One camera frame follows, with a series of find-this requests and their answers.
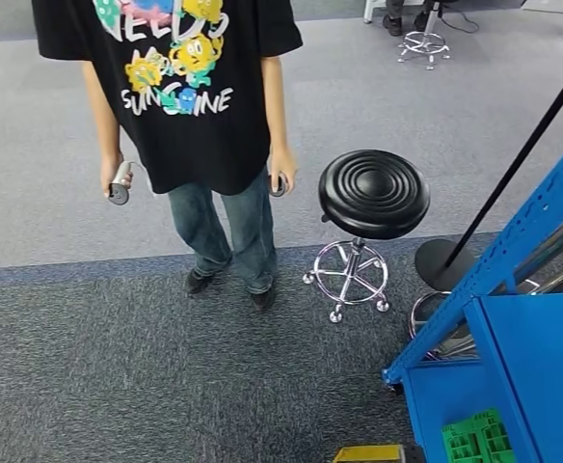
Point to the person's left hand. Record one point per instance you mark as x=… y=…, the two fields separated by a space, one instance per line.
x=283 y=163

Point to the person's right hand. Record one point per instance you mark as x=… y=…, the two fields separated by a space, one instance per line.
x=113 y=172

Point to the black round disc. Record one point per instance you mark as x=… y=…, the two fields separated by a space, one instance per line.
x=279 y=188
x=117 y=195

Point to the blue metal shelf rack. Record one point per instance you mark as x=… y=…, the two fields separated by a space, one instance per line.
x=527 y=358

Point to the person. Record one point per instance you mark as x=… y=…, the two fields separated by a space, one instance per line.
x=395 y=25
x=190 y=147

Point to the black stool chrome base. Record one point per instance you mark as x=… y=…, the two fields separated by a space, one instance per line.
x=373 y=192

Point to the black pole stanchion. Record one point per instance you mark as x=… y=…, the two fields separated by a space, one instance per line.
x=440 y=268

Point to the yellow floor tape square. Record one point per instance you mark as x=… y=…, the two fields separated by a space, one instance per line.
x=368 y=455

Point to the chrome barrier stanchion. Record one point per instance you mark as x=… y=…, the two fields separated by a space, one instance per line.
x=551 y=246

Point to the green plastic crate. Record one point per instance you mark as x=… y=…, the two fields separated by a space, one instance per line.
x=474 y=441

